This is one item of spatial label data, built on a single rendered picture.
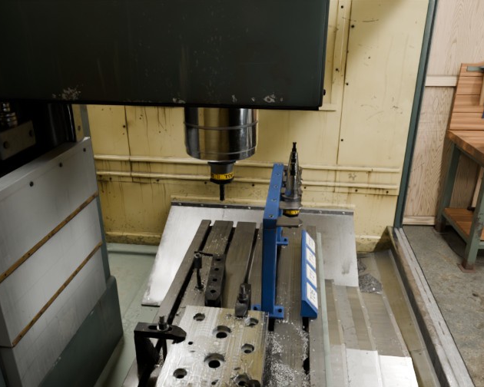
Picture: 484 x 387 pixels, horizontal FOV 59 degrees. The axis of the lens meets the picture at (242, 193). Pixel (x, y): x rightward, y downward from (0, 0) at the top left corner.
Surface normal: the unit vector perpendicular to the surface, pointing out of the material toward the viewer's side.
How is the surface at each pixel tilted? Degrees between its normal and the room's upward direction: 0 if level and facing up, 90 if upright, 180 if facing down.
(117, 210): 90
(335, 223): 24
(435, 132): 90
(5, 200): 91
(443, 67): 90
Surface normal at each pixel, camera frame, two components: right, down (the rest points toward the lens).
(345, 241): -0.05, -0.68
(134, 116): -0.13, 0.39
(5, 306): 1.00, 0.04
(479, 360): 0.00, -0.92
